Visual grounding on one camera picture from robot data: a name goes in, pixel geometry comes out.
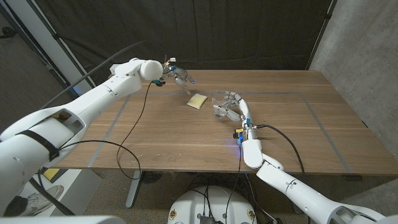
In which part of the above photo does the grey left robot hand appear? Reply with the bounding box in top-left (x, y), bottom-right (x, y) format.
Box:
top-left (152, 64), bottom-right (197, 96)

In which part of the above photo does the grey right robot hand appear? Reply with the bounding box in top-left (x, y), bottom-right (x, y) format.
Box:
top-left (213, 90), bottom-right (259, 142)

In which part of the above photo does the clear drinking glass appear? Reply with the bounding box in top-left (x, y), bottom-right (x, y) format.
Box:
top-left (211, 90), bottom-right (233, 119)

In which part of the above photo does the yellow cloth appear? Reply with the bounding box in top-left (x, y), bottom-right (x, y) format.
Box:
top-left (186, 92), bottom-right (208, 111)

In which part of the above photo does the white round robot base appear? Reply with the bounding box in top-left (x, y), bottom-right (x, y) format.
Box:
top-left (167, 185), bottom-right (257, 224)

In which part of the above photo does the black backdrop curtain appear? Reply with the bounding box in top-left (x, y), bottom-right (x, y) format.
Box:
top-left (32, 0), bottom-right (334, 90)

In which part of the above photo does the grey tape line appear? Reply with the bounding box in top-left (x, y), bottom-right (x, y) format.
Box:
top-left (87, 90), bottom-right (353, 174)

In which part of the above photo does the black backdrop stand pole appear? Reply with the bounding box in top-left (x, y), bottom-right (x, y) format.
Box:
top-left (26, 0), bottom-right (98, 93)
top-left (304, 0), bottom-right (338, 71)

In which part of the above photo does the white table leg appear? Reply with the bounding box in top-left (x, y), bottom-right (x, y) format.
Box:
top-left (125, 170), bottom-right (144, 209)

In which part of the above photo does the yellow and black floor object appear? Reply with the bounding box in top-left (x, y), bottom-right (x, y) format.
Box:
top-left (42, 167), bottom-right (60, 184)

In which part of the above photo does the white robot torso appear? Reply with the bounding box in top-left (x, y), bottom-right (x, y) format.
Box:
top-left (0, 215), bottom-right (126, 224)

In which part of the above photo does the white sneaker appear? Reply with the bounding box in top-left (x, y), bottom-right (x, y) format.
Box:
top-left (2, 184), bottom-right (65, 217)

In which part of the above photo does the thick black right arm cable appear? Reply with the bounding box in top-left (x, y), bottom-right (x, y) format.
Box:
top-left (256, 124), bottom-right (306, 175)

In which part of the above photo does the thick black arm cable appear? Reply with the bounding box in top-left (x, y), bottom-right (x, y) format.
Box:
top-left (39, 39), bottom-right (169, 110)
top-left (256, 124), bottom-right (306, 175)

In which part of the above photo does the thin black left wrist cable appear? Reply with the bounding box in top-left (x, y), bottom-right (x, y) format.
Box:
top-left (116, 80), bottom-right (154, 181)

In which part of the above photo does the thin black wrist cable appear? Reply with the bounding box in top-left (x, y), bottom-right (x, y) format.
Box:
top-left (224, 145), bottom-right (244, 224)
top-left (116, 80), bottom-right (154, 181)

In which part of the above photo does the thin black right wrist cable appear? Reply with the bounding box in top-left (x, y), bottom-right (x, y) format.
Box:
top-left (224, 145), bottom-right (244, 224)

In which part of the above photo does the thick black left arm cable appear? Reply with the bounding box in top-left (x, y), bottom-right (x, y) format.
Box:
top-left (39, 39), bottom-right (169, 110)

